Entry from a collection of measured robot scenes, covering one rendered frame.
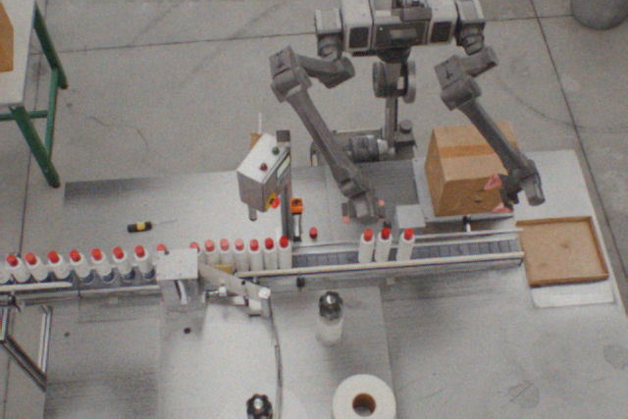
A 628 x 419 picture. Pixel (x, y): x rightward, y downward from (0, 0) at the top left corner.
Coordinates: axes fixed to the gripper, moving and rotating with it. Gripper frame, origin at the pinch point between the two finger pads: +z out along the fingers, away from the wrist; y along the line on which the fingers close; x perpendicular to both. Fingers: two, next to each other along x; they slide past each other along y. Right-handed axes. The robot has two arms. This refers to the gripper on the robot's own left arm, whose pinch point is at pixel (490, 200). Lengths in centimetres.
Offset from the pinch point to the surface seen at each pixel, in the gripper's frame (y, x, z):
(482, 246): 3.7, 20.4, 21.2
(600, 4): -176, 164, -5
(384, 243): 5.9, -20.2, 33.8
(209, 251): 3, -69, 72
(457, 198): -12.7, 8.3, 18.5
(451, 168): -17.9, -3.2, 9.9
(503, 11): -196, 139, 42
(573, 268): 15, 49, 3
